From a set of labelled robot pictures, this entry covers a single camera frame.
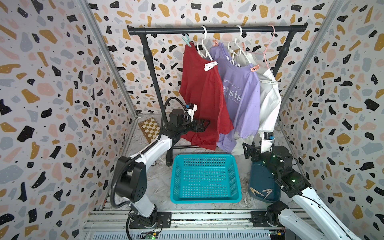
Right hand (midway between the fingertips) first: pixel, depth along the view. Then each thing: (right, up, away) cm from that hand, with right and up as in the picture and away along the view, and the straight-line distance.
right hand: (252, 143), depth 73 cm
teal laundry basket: (-23, -23, +15) cm, 36 cm away
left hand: (-23, +12, +9) cm, 27 cm away
